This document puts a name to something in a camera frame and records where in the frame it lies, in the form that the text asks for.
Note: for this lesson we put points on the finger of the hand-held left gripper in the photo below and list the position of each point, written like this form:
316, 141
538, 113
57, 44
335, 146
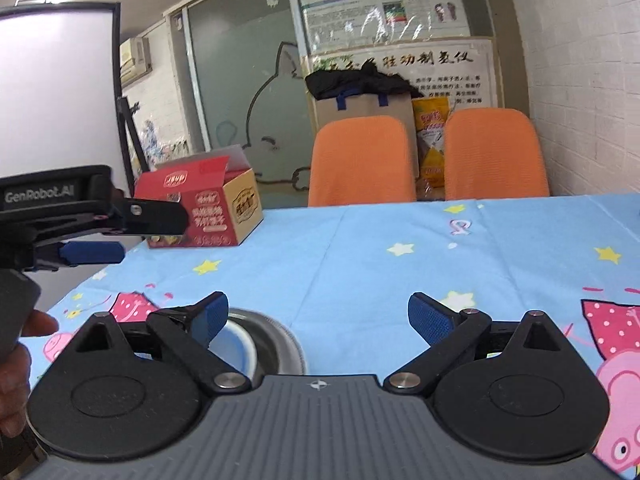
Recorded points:
95, 253
160, 217

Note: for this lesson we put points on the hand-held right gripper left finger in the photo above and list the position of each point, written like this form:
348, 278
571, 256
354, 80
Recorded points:
212, 317

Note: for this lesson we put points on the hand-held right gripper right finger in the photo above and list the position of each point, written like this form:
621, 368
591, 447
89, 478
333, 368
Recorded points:
425, 317

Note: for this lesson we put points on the stainless steel bowl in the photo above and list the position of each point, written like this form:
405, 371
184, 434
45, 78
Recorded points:
285, 345

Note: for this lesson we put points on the person's left hand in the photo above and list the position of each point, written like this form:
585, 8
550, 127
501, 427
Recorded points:
15, 390

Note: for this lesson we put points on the red cardboard cracker box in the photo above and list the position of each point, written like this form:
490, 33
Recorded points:
235, 210

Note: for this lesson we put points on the blue white patterned object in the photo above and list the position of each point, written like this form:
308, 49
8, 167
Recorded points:
162, 140

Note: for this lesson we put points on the black screen stand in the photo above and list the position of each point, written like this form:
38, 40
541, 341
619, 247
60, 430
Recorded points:
131, 130

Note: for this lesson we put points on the blue cartoon tablecloth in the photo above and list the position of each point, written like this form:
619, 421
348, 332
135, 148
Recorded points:
350, 260

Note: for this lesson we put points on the white projection screen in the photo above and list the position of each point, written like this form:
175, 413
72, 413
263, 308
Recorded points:
50, 85

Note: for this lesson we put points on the orange chair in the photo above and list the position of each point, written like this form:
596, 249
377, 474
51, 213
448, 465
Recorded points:
495, 155
362, 165

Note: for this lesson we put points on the yellow snack bag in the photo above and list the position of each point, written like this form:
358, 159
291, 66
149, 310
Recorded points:
431, 130

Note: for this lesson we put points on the black cloth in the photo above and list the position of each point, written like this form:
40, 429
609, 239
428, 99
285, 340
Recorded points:
360, 82

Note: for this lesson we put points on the wall air conditioner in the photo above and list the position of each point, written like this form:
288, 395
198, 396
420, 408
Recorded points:
134, 60

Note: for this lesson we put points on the white wall poster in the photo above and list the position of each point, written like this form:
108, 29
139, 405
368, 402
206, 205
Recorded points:
450, 67

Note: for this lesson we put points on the colourful laminated wall poster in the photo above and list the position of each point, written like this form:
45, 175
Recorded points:
350, 0

